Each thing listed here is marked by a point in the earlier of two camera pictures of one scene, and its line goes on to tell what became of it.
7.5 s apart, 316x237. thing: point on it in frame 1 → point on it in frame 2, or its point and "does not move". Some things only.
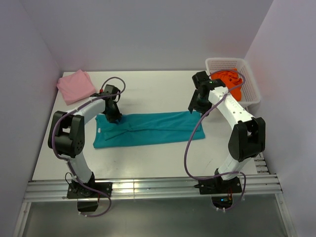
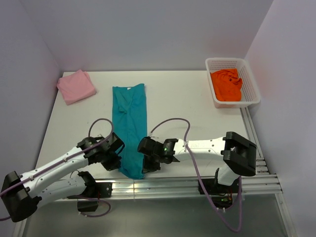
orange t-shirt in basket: [233, 82] does not move
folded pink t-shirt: [75, 87] does not move
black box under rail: [86, 206] does not move
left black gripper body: [113, 114] → [110, 162]
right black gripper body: [203, 104] → [151, 163]
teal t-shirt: [138, 128] → [130, 119]
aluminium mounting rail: [49, 190] does not move
